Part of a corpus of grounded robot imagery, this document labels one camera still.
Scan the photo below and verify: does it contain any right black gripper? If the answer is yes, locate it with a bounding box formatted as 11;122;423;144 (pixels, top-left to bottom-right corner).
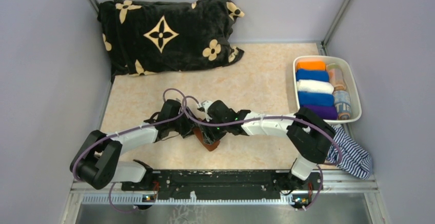
199;115;228;145

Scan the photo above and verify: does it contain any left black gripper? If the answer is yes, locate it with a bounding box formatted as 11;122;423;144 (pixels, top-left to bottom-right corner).
169;106;200;138

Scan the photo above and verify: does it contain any brown towel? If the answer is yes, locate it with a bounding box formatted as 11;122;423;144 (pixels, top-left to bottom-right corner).
193;124;223;152

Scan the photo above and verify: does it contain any orange polka dot towel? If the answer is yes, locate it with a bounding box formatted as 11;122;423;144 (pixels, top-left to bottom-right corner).
326;64;347;91

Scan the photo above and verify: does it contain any orange blue patterned towel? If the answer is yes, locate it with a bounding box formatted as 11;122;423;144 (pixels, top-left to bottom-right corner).
333;90;352;120

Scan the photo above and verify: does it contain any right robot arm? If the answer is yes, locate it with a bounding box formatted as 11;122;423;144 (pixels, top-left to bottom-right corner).
198;100;336;192

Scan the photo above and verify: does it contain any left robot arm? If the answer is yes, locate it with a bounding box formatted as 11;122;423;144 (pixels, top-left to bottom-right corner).
69;99;196;190

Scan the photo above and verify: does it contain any white rolled towel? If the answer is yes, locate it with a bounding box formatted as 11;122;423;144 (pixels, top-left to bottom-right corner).
296;79;334;94

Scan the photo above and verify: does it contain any blue rolled towel upper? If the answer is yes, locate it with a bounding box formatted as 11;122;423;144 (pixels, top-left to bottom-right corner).
295;69;329;82

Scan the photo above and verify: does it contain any blue rolled towel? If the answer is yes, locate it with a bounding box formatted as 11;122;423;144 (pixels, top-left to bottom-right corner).
298;92;334;107
295;69;329;82

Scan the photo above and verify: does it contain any blue rolled towel lower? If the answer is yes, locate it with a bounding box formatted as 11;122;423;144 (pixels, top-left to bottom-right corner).
298;92;334;107

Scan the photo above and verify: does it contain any black pillow with beige flowers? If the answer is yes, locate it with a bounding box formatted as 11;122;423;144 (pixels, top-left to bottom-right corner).
97;0;245;76

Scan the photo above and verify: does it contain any orange rolled towel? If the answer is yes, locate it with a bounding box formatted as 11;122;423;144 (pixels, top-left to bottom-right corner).
295;61;326;71

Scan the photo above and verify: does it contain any purple rolled towel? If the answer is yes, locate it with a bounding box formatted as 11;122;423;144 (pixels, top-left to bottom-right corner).
302;105;338;120

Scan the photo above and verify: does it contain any white plastic bin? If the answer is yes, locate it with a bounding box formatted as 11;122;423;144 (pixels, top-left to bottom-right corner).
292;55;362;125

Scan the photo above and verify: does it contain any blue white striped towel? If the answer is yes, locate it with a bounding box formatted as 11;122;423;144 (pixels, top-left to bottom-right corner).
326;125;373;180

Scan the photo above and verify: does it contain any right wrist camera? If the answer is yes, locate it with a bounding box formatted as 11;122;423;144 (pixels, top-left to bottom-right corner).
197;100;213;114

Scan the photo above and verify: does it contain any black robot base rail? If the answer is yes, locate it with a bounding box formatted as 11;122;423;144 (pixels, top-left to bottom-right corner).
121;170;323;209

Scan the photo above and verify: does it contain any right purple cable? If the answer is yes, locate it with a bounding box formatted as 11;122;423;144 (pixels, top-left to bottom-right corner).
181;95;343;212

